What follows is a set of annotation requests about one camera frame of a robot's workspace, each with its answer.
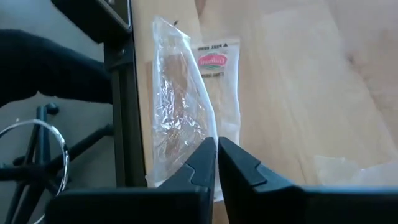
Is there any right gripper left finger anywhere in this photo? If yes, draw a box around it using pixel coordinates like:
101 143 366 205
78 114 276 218
157 136 217 224

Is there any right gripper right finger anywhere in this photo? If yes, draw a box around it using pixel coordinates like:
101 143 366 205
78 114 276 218
218 136 305 224

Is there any cheese wrapper with red logo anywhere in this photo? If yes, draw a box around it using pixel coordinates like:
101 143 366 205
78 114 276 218
191 39 242 203

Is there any black stool with foot ring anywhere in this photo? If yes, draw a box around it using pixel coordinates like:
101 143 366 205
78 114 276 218
0 29 114 224

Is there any clear plastic bag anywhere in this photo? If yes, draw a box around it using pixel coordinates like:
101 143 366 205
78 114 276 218
145 15 218 200

